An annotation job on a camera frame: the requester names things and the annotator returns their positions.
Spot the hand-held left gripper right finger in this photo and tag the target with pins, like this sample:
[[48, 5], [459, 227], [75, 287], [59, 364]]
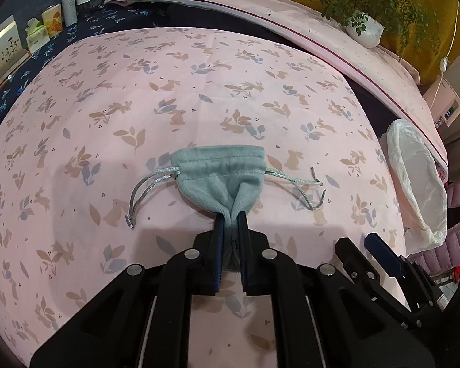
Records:
[[245, 255]]

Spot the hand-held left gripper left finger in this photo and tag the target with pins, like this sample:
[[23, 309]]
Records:
[[217, 255]]

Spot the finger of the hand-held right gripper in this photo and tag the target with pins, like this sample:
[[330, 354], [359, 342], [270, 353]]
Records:
[[383, 255], [364, 276]]

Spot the white plastic bin bag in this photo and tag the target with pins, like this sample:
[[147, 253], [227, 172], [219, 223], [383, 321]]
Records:
[[414, 168]]

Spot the pink device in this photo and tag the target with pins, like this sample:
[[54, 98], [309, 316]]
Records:
[[444, 101]]

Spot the pink rabbit print sheet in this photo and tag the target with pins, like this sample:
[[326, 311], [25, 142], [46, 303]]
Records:
[[138, 96]]

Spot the pink folded board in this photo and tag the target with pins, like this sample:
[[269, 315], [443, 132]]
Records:
[[329, 42]]

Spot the potted plant in white pot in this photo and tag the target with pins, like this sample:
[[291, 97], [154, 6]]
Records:
[[364, 30]]

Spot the navy leaf print cloth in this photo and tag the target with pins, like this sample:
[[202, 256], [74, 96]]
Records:
[[80, 23]]

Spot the green tissue pack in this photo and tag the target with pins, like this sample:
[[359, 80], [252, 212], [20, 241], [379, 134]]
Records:
[[36, 36]]

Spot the yellow patterned can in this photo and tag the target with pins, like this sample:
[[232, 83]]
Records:
[[53, 21]]

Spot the tall white bottle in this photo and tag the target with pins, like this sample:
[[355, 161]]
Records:
[[69, 7]]

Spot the white flower print box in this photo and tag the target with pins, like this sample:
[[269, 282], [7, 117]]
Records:
[[2, 57]]

